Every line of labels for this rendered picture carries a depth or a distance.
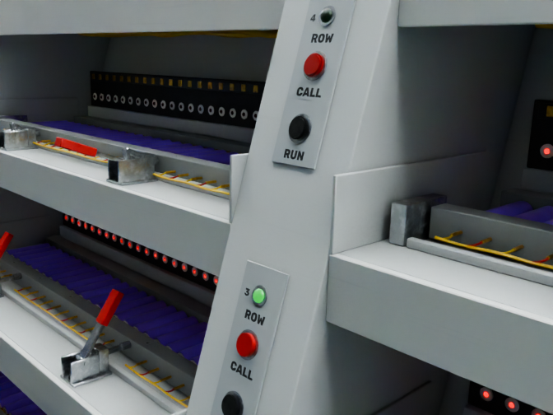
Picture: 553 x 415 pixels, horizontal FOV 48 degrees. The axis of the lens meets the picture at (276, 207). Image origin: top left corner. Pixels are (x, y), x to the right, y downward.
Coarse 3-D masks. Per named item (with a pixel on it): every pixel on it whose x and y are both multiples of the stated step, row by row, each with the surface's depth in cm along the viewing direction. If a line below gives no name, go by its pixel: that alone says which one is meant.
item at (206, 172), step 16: (16, 128) 85; (48, 128) 79; (48, 144) 76; (96, 144) 70; (112, 144) 67; (128, 144) 67; (96, 160) 66; (160, 160) 61; (176, 160) 59; (192, 160) 58; (160, 176) 58; (176, 176) 57; (192, 176) 58; (208, 176) 56; (224, 176) 54; (224, 192) 52
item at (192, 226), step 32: (192, 128) 79; (224, 128) 74; (0, 160) 76; (32, 160) 70; (64, 160) 71; (32, 192) 70; (64, 192) 64; (96, 192) 59; (128, 192) 55; (160, 192) 55; (192, 192) 56; (96, 224) 60; (128, 224) 56; (160, 224) 52; (192, 224) 49; (224, 224) 46; (192, 256) 50
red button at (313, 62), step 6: (312, 54) 42; (318, 54) 41; (306, 60) 42; (312, 60) 42; (318, 60) 41; (306, 66) 42; (312, 66) 41; (318, 66) 41; (306, 72) 42; (312, 72) 41; (318, 72) 41
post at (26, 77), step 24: (0, 48) 90; (24, 48) 92; (48, 48) 95; (72, 48) 97; (96, 48) 100; (0, 72) 91; (24, 72) 93; (48, 72) 95; (72, 72) 98; (0, 96) 91; (24, 96) 94; (48, 96) 96; (72, 96) 99; (0, 192) 94; (0, 216) 94; (24, 216) 97
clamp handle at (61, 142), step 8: (56, 144) 54; (64, 144) 54; (72, 144) 54; (80, 144) 55; (80, 152) 55; (88, 152) 56; (96, 152) 56; (128, 152) 59; (112, 160) 57; (120, 160) 58
